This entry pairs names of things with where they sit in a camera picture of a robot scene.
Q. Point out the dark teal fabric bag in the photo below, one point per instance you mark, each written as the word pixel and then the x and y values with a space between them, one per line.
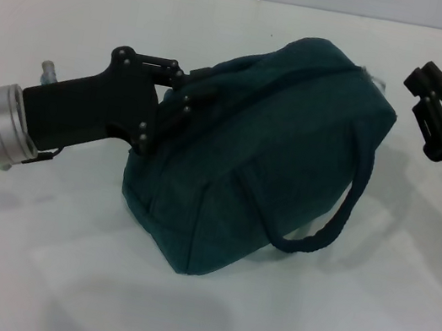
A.
pixel 256 159

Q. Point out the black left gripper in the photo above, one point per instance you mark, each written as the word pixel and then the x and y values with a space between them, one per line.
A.
pixel 94 109

